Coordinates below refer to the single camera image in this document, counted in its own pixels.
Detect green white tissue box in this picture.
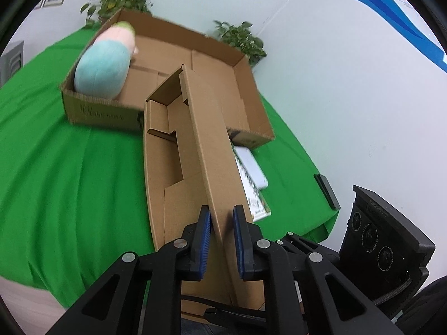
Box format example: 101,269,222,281
233,146,271,222

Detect narrow cardboard box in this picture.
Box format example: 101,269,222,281
143,66,264,309

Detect white plastic device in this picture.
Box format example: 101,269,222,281
233,146,268,191

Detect plush doll green hair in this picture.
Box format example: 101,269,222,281
73,21,139,100

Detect black flat device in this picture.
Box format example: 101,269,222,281
314,173,341,210

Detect green tablecloth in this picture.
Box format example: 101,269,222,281
0,27,339,309

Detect large cardboard box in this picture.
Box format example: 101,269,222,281
61,9,274,148

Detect potted plant right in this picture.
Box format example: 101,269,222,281
214,20,267,67

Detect potted plant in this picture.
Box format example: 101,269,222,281
214,20,267,67
80,0,153,28

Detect grey stacked stools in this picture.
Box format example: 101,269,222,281
0,40,24,87

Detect potted plant left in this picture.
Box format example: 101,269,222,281
80,0,153,28

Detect black cable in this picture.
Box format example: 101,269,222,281
180,294,268,323

